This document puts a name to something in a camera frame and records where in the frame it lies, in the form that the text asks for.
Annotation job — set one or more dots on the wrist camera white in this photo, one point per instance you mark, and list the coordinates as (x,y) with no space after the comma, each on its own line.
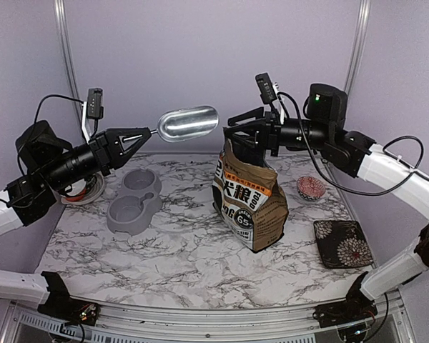
(268,95)
(92,113)

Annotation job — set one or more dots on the aluminium frame post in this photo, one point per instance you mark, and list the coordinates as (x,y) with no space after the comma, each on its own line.
(66,52)
(358,45)

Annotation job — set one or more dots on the white orange bowl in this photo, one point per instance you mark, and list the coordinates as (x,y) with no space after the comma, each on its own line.
(76,198)

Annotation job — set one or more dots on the black floral square plate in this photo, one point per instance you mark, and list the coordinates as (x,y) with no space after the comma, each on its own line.
(342,244)

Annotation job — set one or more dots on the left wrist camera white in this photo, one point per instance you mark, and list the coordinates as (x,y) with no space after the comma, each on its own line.
(92,113)

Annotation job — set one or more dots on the brown dog food bag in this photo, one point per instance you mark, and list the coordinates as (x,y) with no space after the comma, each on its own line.
(248,197)

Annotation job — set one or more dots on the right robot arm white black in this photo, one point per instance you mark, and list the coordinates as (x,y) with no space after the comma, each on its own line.
(319,126)

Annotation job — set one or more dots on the left aluminium frame post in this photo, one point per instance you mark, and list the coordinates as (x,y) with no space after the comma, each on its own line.
(66,52)

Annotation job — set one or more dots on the right aluminium frame post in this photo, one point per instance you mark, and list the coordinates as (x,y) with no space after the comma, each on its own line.
(358,45)

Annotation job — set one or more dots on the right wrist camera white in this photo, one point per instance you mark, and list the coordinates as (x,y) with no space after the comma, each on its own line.
(268,95)

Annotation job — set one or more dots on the front aluminium rail base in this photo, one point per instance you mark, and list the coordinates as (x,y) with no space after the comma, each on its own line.
(299,323)

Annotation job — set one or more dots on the grey double pet bowl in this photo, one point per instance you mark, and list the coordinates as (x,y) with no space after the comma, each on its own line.
(138,200)

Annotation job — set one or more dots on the metal food scoop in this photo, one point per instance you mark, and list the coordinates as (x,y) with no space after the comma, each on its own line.
(185,124)

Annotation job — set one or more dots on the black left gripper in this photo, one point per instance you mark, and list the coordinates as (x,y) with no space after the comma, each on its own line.
(107,151)

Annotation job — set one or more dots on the red patterned small bowl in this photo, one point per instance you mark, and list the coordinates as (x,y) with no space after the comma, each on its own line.
(310,188)

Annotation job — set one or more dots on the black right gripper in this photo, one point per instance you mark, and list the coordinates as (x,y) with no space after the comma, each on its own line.
(269,133)

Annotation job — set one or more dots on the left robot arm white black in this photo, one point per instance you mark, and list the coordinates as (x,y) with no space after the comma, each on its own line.
(53,165)

